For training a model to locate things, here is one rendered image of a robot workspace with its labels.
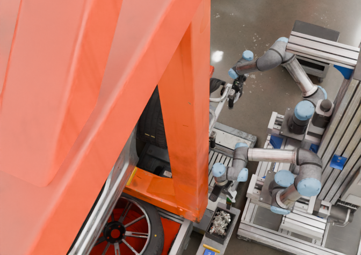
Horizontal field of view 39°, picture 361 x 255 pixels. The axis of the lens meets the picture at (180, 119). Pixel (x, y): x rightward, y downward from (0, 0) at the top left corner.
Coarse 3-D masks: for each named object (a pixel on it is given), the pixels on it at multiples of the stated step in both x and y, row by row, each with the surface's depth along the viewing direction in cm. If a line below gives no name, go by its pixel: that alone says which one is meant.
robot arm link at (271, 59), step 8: (264, 56) 318; (272, 56) 315; (240, 64) 345; (248, 64) 334; (256, 64) 323; (264, 64) 318; (272, 64) 317; (232, 72) 350; (240, 72) 346; (248, 72) 339
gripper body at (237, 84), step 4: (240, 76) 362; (244, 76) 361; (236, 80) 357; (240, 80) 357; (244, 80) 363; (232, 84) 357; (236, 84) 357; (240, 84) 356; (232, 88) 361; (236, 88) 358; (240, 88) 355
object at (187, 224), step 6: (186, 222) 364; (192, 222) 375; (180, 228) 362; (186, 228) 362; (180, 234) 360; (186, 234) 368; (180, 240) 358; (174, 246) 356; (180, 246) 362; (174, 252) 354
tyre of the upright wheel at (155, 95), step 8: (152, 96) 327; (152, 104) 327; (160, 104) 325; (144, 112) 330; (152, 112) 328; (160, 112) 327; (144, 120) 332; (152, 120) 330; (160, 120) 327; (144, 128) 337; (152, 128) 333; (160, 128) 330; (136, 136) 349; (144, 136) 344; (152, 136) 338; (160, 136) 335; (152, 144) 354; (160, 144) 343
